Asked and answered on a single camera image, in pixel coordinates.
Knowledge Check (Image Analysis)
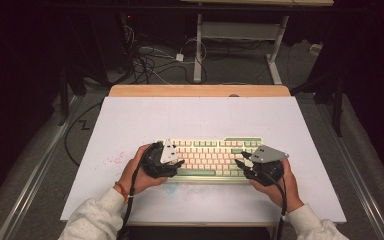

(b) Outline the white metal desk frame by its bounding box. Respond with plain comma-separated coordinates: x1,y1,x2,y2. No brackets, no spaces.
179,0,335,85

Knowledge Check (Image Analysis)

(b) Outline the hand-held gripper black cable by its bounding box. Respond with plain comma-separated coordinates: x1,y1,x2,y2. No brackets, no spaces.
117,143,158,240
254,171,288,240

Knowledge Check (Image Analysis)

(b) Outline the wooden table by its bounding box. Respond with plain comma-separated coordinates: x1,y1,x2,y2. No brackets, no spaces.
108,84,292,98

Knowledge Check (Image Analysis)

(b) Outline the black metal stand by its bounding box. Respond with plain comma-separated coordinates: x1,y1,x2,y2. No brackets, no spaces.
293,66,345,138

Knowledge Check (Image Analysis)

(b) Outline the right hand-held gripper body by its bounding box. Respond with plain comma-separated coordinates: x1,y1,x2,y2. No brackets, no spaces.
244,144,290,187

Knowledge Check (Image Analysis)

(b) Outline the long black floor cable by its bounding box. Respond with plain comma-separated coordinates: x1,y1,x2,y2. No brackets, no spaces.
63,101,103,168

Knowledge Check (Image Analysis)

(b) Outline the metal floor rail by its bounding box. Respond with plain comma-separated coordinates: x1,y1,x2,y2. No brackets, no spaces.
315,102,384,240
0,95,83,240

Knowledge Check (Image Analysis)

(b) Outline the right hand-held gripper black cable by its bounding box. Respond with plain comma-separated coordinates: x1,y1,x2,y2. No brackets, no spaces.
254,171,288,240

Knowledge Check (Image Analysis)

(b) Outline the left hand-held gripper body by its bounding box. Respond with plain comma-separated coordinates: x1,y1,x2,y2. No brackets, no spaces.
139,138,181,180

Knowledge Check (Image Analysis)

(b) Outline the person's right hand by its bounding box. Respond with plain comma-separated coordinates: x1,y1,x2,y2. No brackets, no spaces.
249,159,305,213

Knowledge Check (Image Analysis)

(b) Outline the green and pink mechanical keyboard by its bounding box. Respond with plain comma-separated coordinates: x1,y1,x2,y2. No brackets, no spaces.
156,136,264,184

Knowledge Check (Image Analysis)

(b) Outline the left hand-held gripper black cable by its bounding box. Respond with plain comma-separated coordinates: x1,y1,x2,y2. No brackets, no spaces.
117,143,158,240

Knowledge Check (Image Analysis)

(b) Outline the person's left hand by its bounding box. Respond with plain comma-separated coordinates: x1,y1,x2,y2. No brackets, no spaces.
117,143,168,196

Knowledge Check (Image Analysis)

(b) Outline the orange bead bracelet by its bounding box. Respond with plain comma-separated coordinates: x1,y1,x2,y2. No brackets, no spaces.
114,181,130,204

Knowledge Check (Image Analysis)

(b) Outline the tangle of floor cables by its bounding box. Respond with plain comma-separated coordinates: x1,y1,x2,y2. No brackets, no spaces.
121,23,209,85

